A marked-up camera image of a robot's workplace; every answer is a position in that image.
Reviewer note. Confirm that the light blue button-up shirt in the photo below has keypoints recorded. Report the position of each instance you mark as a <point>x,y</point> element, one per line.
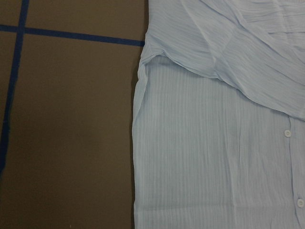
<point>219,116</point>

